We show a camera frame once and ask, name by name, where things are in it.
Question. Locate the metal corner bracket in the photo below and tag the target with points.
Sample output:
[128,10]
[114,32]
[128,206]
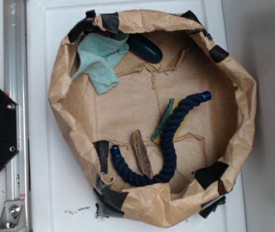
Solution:
[13,217]

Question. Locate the brown paper bag bin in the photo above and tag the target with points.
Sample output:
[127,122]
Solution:
[194,173]

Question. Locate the light blue terry cloth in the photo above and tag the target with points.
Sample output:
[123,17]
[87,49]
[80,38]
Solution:
[99,55]

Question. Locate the brown wood piece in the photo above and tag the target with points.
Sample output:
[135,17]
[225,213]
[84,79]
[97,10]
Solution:
[141,154]

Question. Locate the yellow green sponge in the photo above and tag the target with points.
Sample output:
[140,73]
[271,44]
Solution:
[173,103]

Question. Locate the dark teal oval case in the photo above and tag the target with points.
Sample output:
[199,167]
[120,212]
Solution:
[144,48]

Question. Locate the aluminium extrusion rail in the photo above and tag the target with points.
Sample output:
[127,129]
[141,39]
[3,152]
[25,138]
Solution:
[15,84]

